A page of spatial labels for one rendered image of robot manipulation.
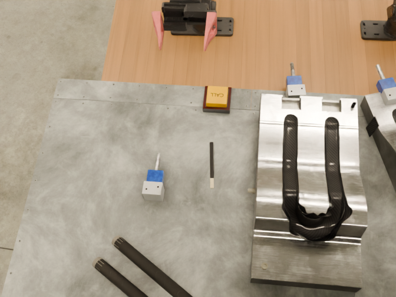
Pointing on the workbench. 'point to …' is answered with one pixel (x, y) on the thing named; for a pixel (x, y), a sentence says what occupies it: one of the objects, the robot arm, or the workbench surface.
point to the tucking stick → (211, 165)
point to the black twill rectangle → (372, 126)
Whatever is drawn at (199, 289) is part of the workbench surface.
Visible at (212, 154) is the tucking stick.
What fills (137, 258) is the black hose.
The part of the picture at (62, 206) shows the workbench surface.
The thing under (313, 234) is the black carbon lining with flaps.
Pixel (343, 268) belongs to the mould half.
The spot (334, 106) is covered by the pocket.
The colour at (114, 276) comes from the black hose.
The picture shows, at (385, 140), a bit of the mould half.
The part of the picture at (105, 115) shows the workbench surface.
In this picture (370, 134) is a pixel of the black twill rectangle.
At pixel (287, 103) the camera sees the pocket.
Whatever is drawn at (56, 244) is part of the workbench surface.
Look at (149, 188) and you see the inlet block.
